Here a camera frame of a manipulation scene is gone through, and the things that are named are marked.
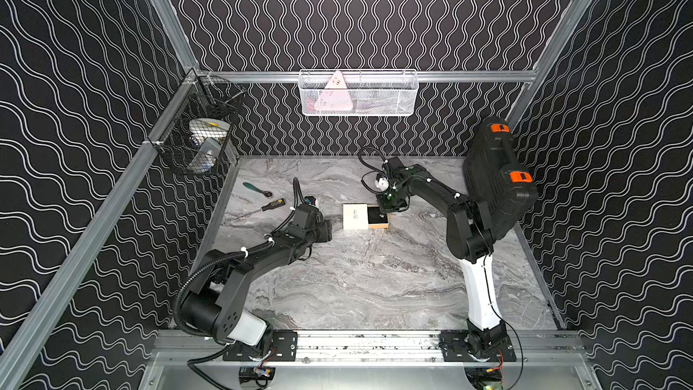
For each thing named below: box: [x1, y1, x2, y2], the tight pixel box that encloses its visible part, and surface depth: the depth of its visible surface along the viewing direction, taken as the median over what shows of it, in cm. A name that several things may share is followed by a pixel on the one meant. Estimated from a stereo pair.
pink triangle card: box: [314, 70, 353, 112], surface depth 92 cm
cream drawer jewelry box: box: [341, 203, 389, 231], surface depth 100 cm
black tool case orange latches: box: [462, 116, 538, 236], surface depth 83 cm
